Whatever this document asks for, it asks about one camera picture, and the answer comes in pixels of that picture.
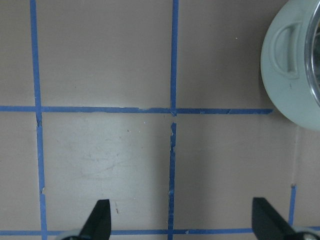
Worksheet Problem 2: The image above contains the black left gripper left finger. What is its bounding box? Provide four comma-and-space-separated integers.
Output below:
77, 199, 111, 240

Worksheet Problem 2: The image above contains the pale green cooking pot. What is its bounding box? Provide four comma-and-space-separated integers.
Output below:
260, 0, 320, 131

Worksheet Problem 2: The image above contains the glass pot lid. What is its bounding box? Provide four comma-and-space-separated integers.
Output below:
304, 0, 320, 105

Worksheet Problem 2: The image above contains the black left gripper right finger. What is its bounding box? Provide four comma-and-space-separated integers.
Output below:
251, 197, 299, 240

